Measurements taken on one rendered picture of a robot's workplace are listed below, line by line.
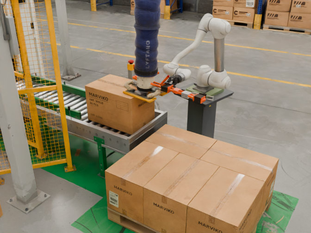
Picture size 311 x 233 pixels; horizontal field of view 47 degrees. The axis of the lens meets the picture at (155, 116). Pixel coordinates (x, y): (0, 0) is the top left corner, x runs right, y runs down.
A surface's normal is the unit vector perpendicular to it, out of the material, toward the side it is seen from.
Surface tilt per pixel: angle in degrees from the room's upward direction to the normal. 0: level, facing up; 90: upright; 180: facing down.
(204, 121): 90
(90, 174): 0
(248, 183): 0
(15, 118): 91
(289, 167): 0
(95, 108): 90
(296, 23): 90
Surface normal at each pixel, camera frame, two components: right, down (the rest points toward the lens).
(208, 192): 0.00, -0.89
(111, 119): -0.55, 0.38
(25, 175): 0.84, 0.26
